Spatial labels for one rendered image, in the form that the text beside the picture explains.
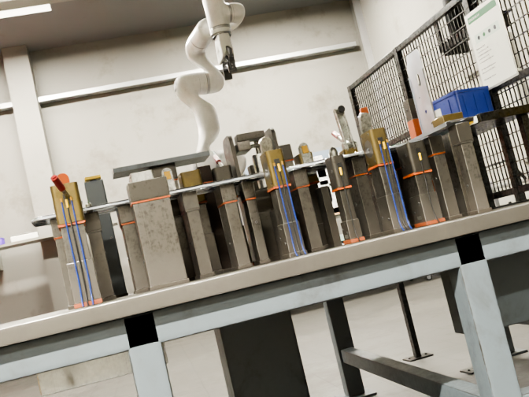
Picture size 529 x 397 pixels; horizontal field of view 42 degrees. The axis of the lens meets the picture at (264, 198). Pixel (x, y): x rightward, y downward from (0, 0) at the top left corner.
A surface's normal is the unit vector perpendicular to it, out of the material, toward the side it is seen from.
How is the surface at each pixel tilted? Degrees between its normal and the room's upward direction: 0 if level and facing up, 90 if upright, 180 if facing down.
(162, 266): 90
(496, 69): 90
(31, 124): 90
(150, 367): 90
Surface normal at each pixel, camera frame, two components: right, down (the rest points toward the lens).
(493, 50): -0.94, 0.20
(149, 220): 0.24, -0.14
